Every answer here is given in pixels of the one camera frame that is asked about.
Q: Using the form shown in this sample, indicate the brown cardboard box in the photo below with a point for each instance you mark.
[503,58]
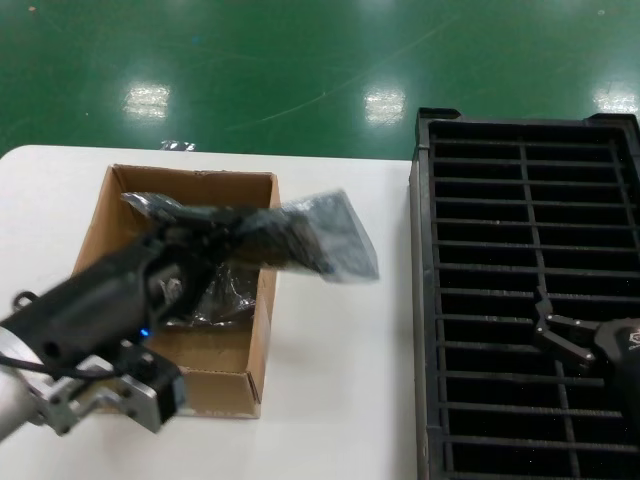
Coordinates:
[220,395]

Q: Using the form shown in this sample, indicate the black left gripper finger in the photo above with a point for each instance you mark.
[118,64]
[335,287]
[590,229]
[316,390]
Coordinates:
[230,245]
[215,214]

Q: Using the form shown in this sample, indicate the small floor litter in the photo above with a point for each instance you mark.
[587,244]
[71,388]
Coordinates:
[177,145]

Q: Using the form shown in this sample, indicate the grey antistatic plastic bag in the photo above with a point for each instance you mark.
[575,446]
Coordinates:
[350,240]

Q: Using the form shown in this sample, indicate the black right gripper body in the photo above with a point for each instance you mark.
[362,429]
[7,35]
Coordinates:
[625,350]

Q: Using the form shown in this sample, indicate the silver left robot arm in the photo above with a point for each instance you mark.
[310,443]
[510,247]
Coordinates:
[15,400]

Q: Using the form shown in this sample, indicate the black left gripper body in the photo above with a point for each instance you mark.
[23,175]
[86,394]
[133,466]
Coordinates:
[110,300]

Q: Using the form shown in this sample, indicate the bagged graphics card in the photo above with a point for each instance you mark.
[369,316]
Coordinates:
[225,295]

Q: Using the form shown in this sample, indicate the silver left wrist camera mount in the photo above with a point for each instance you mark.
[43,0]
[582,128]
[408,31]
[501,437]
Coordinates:
[145,395]

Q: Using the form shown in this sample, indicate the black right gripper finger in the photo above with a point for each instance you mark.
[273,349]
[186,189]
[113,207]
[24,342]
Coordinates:
[560,344]

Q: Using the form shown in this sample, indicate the black slotted plastic container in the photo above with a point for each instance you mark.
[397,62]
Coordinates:
[422,225]

